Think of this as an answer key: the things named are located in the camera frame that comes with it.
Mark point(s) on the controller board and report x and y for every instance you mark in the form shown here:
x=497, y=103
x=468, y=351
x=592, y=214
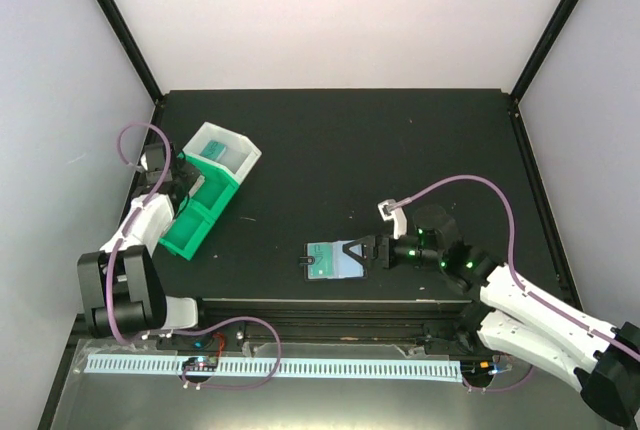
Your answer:
x=200, y=364
x=481, y=368

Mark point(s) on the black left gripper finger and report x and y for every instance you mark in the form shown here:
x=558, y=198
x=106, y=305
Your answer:
x=188, y=180
x=184, y=170

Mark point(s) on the teal card in white bin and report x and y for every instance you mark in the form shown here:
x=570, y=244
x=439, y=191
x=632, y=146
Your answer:
x=213, y=150

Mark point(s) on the left controller board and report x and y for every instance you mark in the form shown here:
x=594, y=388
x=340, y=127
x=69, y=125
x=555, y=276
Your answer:
x=200, y=364

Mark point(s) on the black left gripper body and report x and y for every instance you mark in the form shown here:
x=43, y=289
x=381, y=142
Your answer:
x=178, y=180

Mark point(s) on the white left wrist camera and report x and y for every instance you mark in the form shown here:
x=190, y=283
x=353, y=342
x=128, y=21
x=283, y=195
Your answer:
x=142, y=165

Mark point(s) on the white slotted cable duct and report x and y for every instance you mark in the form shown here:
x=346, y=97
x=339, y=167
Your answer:
x=242, y=367

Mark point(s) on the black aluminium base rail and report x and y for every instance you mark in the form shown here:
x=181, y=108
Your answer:
x=447, y=325

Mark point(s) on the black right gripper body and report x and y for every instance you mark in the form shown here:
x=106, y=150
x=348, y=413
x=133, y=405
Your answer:
x=396, y=258

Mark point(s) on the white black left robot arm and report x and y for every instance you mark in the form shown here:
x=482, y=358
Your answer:
x=121, y=291

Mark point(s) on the black frame post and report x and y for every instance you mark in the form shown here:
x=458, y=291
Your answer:
x=127, y=41
x=545, y=43

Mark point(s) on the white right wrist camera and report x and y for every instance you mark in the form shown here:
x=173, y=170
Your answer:
x=390, y=211

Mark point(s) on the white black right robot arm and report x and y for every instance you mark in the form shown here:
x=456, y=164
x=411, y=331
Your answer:
x=509, y=314

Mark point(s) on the right controller board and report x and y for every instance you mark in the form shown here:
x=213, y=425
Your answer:
x=481, y=368

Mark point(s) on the green bin middle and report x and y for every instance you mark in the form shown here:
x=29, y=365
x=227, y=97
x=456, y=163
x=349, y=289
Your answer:
x=216, y=190

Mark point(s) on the white bin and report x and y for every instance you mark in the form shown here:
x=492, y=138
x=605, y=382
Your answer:
x=241, y=154

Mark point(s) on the green bin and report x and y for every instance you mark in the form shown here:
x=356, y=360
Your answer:
x=188, y=231
x=216, y=190

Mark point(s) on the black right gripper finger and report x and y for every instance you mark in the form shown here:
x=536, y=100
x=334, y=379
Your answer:
x=366, y=243
x=357, y=262

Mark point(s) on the white patterned card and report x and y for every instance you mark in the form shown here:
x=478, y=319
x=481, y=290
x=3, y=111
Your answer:
x=198, y=185

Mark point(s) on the green bin near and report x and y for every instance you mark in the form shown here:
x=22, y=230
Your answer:
x=188, y=231

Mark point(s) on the black left frame post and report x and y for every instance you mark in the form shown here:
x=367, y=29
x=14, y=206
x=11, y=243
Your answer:
x=127, y=41

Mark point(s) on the black right frame post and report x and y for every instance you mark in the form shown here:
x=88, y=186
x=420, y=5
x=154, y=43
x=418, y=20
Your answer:
x=545, y=43

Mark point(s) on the teal card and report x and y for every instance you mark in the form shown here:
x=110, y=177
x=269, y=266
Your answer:
x=320, y=264
x=213, y=150

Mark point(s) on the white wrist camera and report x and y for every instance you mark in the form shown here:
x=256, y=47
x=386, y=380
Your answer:
x=142, y=165
x=390, y=211

